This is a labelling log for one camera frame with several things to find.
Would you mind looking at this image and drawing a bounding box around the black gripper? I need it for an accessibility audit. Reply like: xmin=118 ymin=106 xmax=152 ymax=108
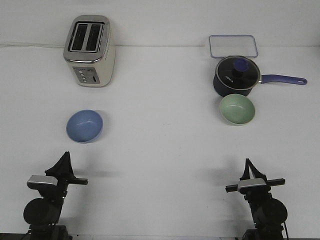
xmin=39 ymin=151 xmax=88 ymax=200
xmin=225 ymin=158 xmax=285 ymax=200

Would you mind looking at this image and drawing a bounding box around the blue bowl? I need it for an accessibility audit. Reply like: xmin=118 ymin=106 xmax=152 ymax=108
xmin=65 ymin=109 xmax=104 ymax=144

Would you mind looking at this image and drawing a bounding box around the green bowl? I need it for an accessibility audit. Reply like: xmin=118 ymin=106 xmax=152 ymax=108
xmin=219 ymin=93 xmax=256 ymax=126

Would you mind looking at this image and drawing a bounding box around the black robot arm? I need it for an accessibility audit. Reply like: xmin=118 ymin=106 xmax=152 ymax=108
xmin=225 ymin=158 xmax=289 ymax=240
xmin=23 ymin=151 xmax=88 ymax=240

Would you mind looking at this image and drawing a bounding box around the dark blue saucepan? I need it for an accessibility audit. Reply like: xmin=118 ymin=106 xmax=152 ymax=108
xmin=213 ymin=74 xmax=308 ymax=97

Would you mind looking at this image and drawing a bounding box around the glass pot lid blue knob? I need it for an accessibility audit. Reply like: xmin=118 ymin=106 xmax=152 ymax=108
xmin=216 ymin=55 xmax=261 ymax=90

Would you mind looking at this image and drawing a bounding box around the cream and steel toaster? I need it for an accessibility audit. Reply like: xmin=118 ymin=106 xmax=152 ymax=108
xmin=63 ymin=15 xmax=116 ymax=88

